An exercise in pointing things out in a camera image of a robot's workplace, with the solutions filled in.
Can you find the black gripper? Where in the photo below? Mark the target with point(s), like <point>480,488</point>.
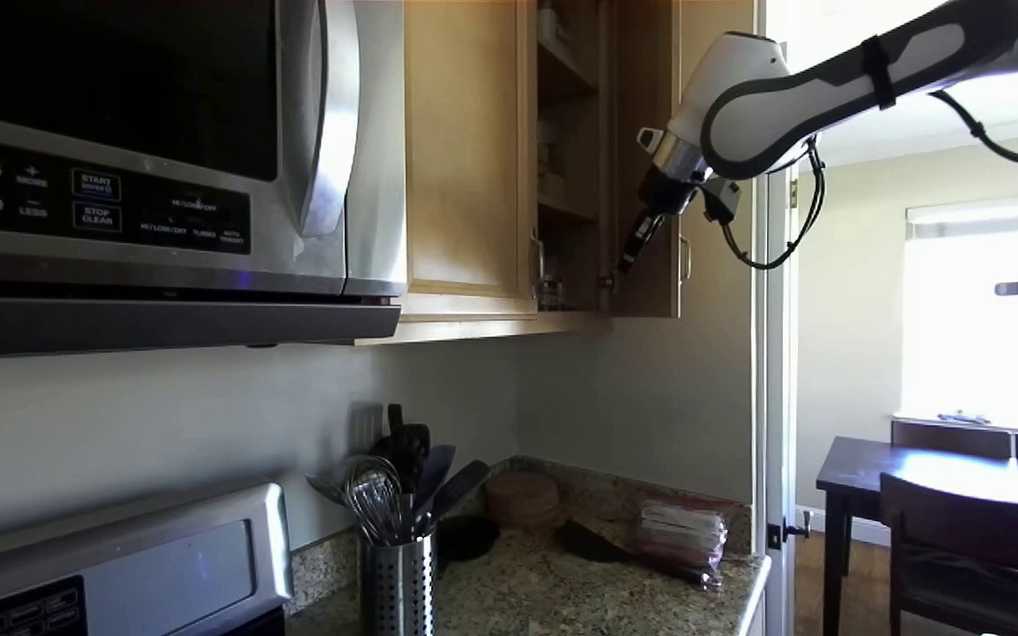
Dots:
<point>667,198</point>

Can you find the wooden cupboard door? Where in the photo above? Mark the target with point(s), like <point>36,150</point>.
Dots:
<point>467,154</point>
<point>637,72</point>

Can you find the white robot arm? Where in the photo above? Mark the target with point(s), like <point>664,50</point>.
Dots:
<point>792,92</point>

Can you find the glass jar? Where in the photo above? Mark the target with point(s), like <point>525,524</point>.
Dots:
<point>552,289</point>
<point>552,147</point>

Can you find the round wooden trivet stack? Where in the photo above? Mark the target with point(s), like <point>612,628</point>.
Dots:
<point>525,500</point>

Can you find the black spatula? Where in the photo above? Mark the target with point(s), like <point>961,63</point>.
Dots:
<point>467,482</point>
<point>435,473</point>

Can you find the red plastic food package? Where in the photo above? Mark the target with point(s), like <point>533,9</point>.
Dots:
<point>679,534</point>

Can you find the dark wooden utensil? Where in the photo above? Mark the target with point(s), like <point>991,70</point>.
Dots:
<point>408,448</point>
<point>394,421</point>

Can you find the metal whisk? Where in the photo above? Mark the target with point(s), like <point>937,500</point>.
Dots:
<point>374,496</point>

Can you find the dark wooden dining table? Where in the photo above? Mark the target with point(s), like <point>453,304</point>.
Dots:
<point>946,473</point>

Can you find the steel utensil holder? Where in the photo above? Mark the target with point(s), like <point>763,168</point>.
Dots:
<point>399,587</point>

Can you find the stainless steel microwave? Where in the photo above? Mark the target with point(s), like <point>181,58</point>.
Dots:
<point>121,72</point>

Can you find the stainless steel stove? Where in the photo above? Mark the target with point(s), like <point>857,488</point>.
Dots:
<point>157,577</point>

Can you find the wooden cupboard frame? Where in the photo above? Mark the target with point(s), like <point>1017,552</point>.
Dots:
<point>474,327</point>

